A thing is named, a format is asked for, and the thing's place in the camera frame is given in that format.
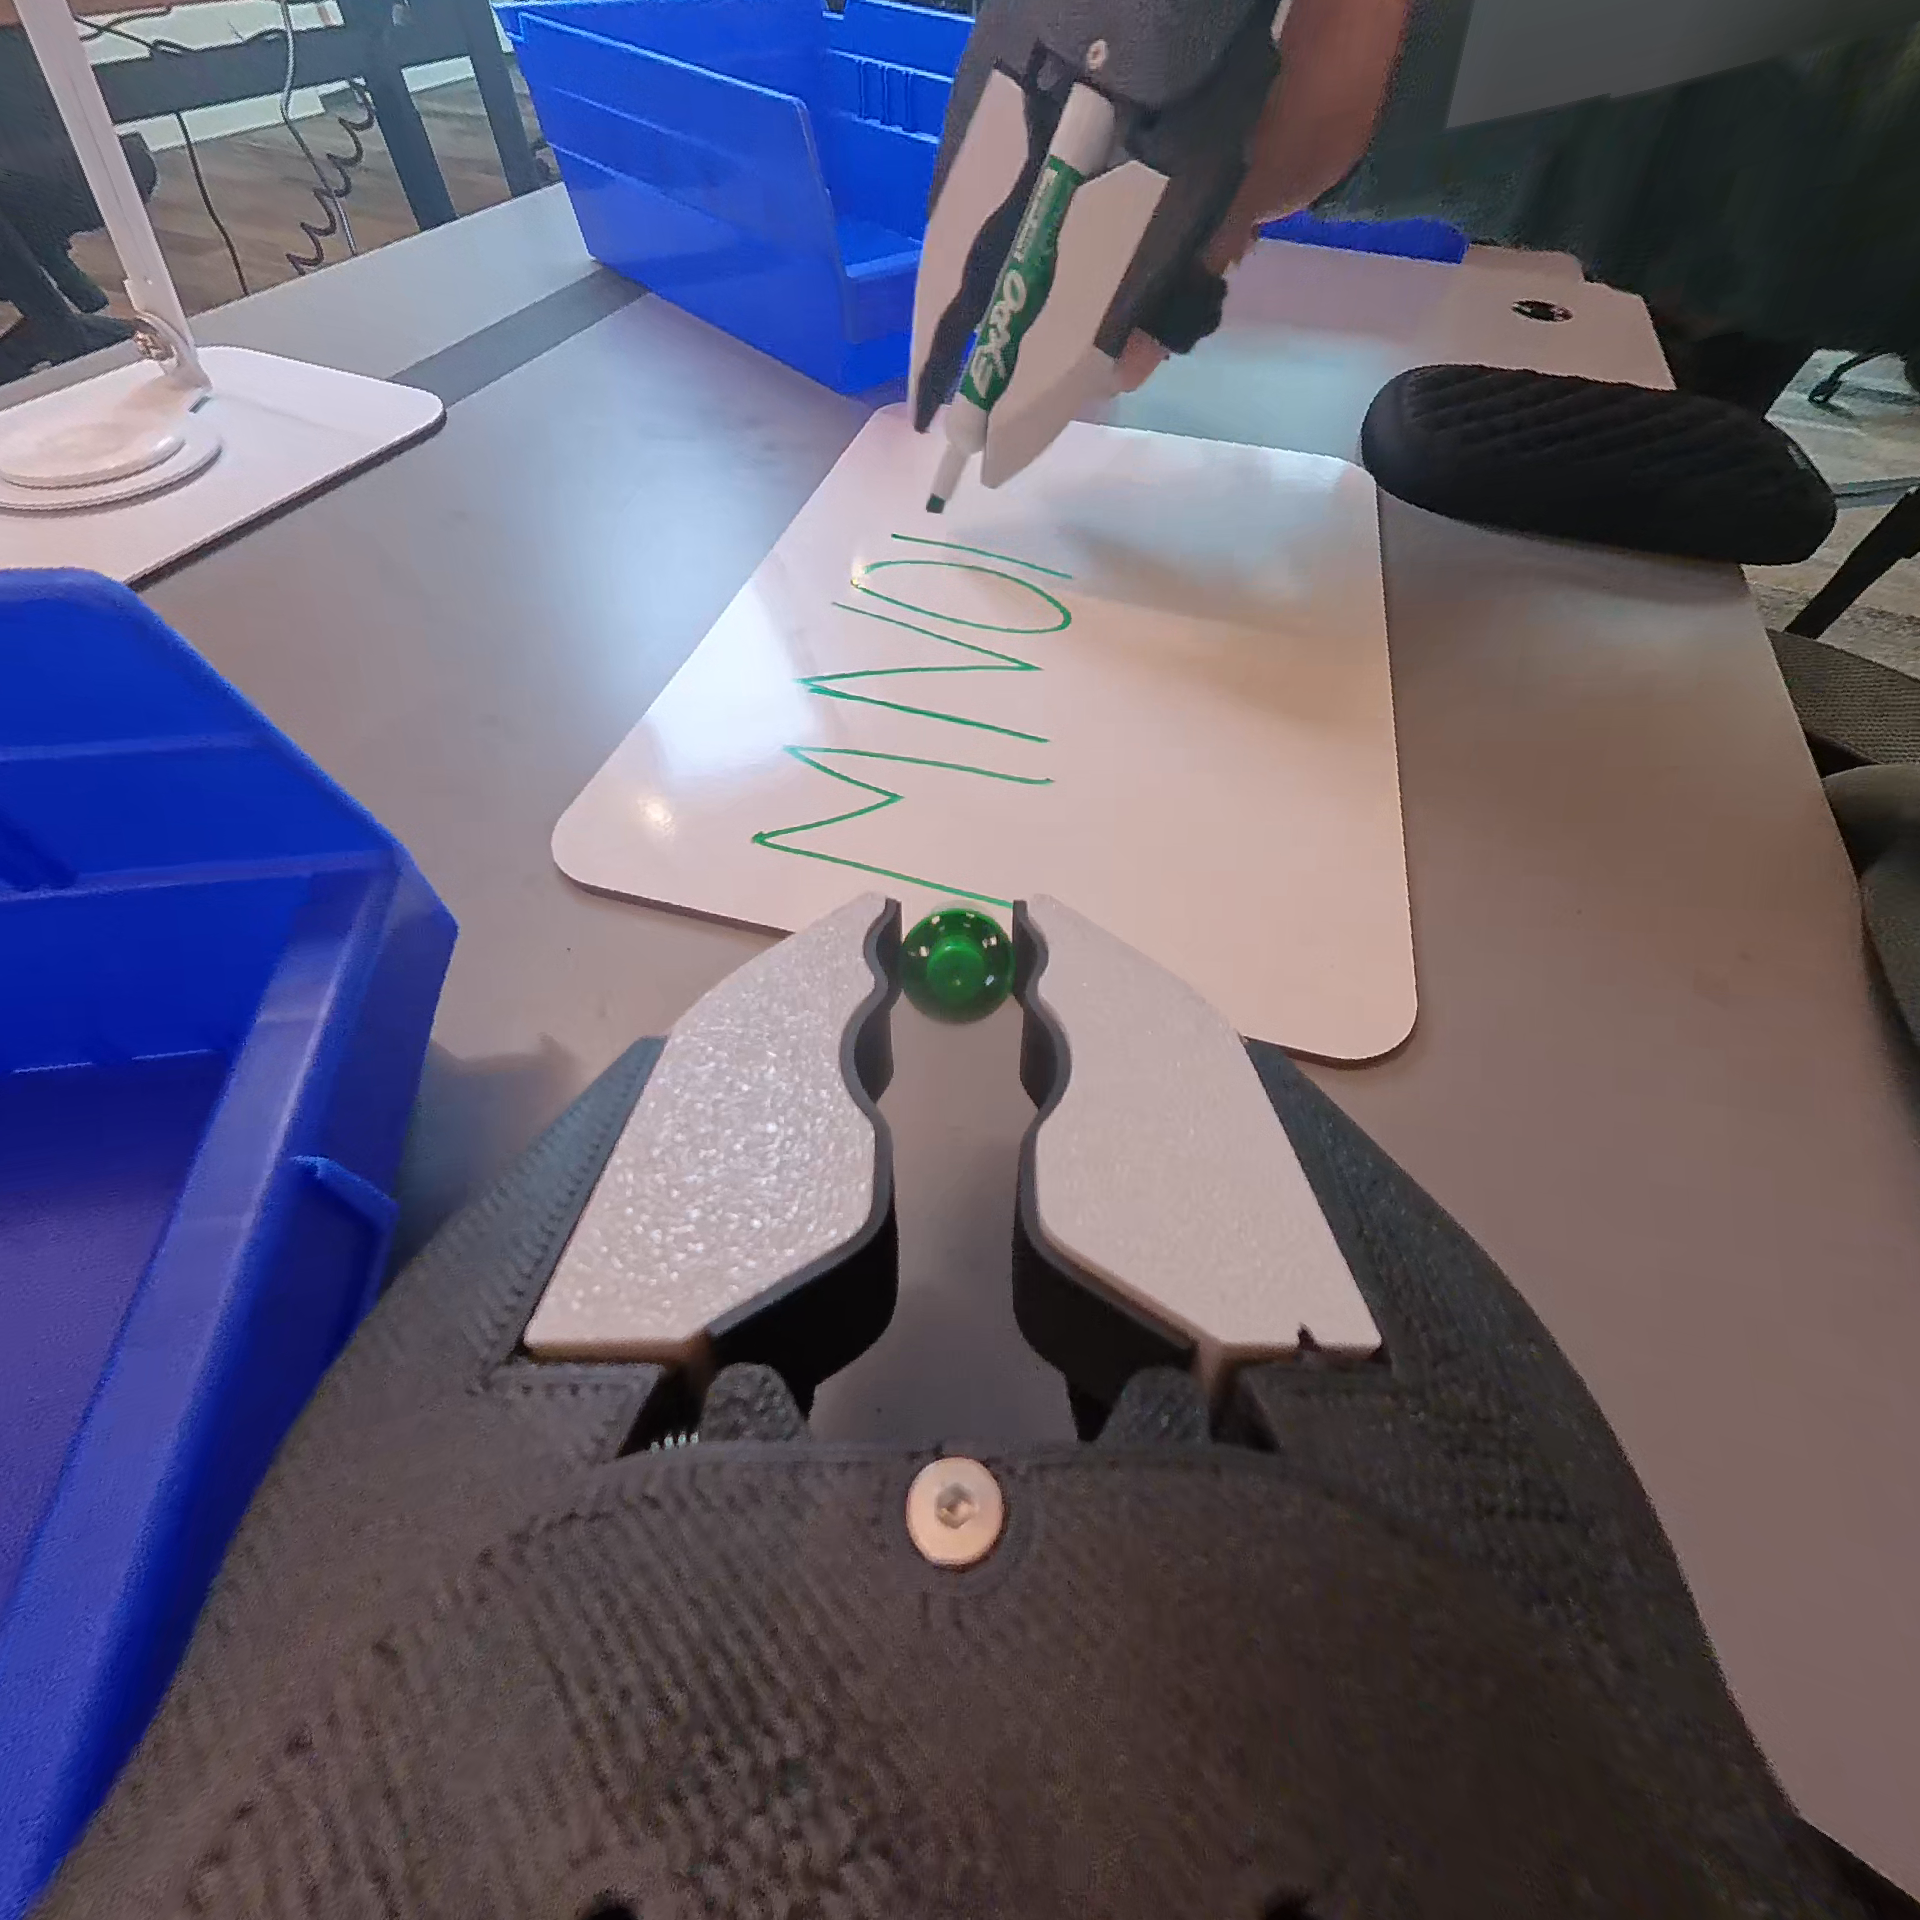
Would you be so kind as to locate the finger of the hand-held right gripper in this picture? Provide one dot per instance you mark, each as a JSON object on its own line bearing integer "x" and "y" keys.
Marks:
{"x": 1087, "y": 316}
{"x": 960, "y": 256}

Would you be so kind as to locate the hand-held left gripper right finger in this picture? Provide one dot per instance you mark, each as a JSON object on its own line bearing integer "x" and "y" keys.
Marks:
{"x": 1201, "y": 1171}

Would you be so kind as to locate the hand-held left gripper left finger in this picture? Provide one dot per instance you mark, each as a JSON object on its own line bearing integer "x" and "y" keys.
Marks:
{"x": 720, "y": 1171}

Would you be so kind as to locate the green dry-erase marker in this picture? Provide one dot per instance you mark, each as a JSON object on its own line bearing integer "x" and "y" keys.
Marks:
{"x": 1015, "y": 300}

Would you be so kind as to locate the blue plastic bin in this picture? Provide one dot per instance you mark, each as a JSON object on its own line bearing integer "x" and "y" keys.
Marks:
{"x": 151, "y": 1053}
{"x": 1366, "y": 236}
{"x": 692, "y": 182}

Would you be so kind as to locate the green marker cap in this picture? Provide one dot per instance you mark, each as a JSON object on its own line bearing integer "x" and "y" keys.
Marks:
{"x": 960, "y": 962}

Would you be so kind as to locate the white whiteboard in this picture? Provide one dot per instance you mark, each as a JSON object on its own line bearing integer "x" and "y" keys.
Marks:
{"x": 1201, "y": 751}

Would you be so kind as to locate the person's right hand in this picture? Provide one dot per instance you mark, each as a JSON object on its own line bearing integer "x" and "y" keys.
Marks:
{"x": 1293, "y": 182}

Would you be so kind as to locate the green sweatshirt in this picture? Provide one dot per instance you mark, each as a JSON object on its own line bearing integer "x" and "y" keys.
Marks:
{"x": 1680, "y": 228}

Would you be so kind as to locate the wooden desk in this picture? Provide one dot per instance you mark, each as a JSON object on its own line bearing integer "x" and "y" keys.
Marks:
{"x": 391, "y": 61}

